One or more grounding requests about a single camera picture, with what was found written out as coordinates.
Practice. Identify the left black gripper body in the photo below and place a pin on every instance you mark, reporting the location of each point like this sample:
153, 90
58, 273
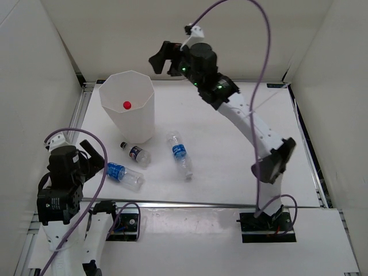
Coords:
80, 172

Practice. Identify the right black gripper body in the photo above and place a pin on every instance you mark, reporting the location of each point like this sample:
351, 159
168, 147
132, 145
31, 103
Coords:
181, 64

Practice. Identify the red label plastic bottle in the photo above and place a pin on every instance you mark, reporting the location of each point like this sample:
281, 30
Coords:
127, 105

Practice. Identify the Aquafina blue label bottle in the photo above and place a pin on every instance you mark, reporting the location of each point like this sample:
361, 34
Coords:
181, 157

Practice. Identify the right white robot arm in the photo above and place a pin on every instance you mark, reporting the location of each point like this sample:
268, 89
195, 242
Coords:
272, 151

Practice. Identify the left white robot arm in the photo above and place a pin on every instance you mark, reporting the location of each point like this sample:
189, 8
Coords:
76, 236

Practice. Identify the white octagonal plastic bin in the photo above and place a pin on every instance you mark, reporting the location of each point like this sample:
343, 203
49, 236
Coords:
137, 125

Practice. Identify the blue label white cap bottle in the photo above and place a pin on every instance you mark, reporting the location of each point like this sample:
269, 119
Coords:
128, 178

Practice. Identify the Pepsi black cap bottle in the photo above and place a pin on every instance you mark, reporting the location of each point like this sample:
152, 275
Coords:
136, 153

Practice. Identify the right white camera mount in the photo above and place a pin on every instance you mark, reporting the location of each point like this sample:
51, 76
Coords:
194, 34

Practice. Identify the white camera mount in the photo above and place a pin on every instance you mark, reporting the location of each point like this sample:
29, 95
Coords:
57, 141
194, 34

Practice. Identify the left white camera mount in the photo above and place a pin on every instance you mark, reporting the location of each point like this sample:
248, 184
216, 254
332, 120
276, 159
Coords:
57, 141

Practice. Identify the aluminium frame rail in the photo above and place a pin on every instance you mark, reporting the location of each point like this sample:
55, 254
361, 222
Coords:
82, 102

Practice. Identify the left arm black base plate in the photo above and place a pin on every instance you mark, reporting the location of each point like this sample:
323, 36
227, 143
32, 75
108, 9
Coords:
127, 227

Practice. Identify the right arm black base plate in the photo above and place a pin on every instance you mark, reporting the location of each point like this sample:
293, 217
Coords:
260, 230

